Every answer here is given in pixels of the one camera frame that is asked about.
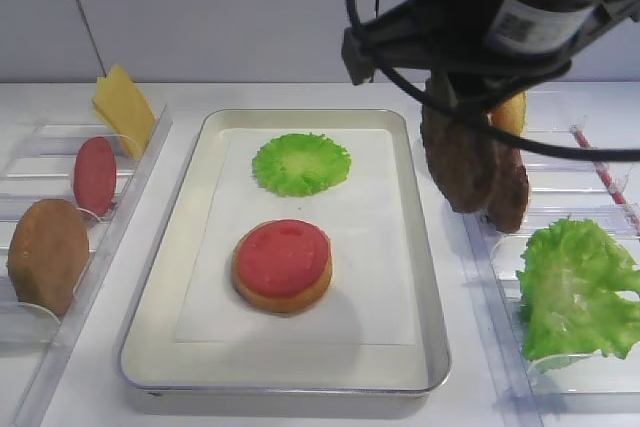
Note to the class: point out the silver metal baking tray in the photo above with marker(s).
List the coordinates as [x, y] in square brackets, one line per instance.
[153, 359]

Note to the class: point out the ruffled green lettuce leaf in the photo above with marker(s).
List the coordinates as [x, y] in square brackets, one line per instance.
[570, 292]

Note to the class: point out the upright red tomato slice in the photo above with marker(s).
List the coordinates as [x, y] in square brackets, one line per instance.
[94, 178]

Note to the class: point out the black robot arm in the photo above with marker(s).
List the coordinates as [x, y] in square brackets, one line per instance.
[479, 53]

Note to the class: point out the right sesame bun top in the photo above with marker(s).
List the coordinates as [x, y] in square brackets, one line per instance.
[511, 115]

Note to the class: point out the white paper tray liner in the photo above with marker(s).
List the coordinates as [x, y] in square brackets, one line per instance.
[369, 299]

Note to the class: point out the right clear acrylic rack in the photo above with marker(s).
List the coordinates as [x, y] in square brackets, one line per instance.
[570, 390]

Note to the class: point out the upright brown bun half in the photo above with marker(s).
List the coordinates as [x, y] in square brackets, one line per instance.
[48, 252]

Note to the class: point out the left clear acrylic rack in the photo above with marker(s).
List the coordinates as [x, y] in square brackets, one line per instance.
[35, 344]

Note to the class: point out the yellow cheese slice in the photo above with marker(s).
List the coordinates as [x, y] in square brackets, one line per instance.
[119, 73]
[121, 106]

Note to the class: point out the red tomato slice on bun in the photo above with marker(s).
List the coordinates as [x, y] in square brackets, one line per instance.
[281, 258]

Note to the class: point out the bottom bun on tray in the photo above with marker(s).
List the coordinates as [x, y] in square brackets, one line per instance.
[287, 305]

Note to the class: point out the brown meat patty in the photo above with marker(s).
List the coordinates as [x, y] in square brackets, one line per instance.
[462, 162]
[510, 196]

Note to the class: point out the red rod in rack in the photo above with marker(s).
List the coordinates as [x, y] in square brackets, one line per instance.
[614, 191]

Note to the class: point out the front yellow cheese slice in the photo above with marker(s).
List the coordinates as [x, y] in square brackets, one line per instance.
[121, 106]

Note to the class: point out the flat round green lettuce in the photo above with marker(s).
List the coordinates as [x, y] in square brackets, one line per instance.
[300, 164]

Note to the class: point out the clear acrylic rack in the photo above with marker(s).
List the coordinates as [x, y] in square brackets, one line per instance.
[570, 390]
[35, 344]

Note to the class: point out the rear yellow cheese slice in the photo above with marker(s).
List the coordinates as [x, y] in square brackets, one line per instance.
[119, 73]

